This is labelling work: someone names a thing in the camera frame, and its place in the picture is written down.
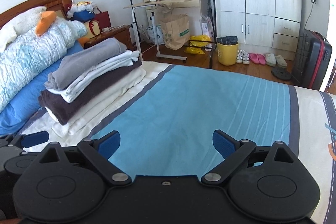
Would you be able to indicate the wooden nightstand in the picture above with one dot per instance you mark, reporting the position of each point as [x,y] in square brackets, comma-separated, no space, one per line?
[120,35]

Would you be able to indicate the white gift bag red ribbon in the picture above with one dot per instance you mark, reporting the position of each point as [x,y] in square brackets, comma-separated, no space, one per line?
[94,29]

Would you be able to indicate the white blue plastic bag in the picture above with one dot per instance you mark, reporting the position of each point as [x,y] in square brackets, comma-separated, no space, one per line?
[155,33]

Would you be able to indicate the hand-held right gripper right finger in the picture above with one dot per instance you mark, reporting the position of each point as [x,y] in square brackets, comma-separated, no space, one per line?
[225,144]

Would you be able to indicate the clear plastic bag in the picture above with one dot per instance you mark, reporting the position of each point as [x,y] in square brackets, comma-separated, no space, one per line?
[206,27]

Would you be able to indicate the blue pillow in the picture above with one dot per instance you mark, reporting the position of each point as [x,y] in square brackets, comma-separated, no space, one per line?
[23,98]

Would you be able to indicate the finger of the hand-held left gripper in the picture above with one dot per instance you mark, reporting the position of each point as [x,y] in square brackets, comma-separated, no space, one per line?
[35,138]

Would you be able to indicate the black red suitcase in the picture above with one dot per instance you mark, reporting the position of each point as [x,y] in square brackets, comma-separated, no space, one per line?
[312,58]

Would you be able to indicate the bed with striped sheet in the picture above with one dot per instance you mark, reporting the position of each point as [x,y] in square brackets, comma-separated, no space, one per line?
[197,98]

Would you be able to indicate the light blue quilted blanket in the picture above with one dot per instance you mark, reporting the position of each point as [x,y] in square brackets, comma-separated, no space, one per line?
[34,50]

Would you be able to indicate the cream folded blanket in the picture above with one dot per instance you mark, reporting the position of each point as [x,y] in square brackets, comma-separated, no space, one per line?
[86,116]

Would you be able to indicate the brown paper bag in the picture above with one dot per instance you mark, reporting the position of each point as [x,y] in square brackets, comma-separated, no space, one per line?
[174,32]

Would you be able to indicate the yellow plastic bag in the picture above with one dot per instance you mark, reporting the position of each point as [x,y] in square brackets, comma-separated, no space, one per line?
[197,40]

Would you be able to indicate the grey knit sweater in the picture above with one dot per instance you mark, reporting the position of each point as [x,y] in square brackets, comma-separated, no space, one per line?
[86,58]

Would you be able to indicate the rolling side table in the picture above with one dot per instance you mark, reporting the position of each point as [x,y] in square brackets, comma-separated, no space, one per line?
[162,1]

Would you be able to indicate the beige slipper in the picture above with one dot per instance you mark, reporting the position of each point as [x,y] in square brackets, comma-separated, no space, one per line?
[270,60]
[281,61]

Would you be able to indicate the yellow trash bin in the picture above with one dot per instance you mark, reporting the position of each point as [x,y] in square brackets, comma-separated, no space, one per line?
[227,54]

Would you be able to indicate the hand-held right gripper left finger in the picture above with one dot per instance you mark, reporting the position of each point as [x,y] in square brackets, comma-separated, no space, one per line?
[110,144]

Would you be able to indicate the white sneaker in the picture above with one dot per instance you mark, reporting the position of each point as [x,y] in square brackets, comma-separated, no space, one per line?
[239,56]
[246,57]

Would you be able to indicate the white folded garment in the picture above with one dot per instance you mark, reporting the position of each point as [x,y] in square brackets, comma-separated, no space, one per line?
[99,71]

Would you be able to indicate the blue bag with yellow plush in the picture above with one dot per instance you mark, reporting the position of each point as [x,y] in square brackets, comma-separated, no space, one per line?
[81,15]

